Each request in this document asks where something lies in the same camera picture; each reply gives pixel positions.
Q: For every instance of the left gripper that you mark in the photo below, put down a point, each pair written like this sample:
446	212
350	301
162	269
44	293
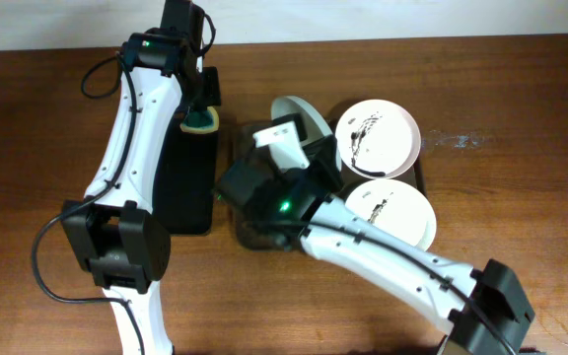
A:
210	86

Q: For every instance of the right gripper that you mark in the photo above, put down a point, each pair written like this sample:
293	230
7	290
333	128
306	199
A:
326	161

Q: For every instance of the white plate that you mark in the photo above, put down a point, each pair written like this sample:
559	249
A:
314	125

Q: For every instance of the yellow green sponge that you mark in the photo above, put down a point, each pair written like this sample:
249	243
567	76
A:
201	122

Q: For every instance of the cream plate front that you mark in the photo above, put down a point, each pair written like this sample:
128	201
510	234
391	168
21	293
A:
397	208

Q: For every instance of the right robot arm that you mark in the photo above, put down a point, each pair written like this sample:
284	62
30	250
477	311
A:
479	311

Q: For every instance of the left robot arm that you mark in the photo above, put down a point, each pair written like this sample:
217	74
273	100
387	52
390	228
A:
112	231

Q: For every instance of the brown serving tray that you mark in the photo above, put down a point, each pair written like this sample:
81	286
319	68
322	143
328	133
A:
259	193

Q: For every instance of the black small tray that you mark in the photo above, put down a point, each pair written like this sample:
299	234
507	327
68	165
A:
183	187

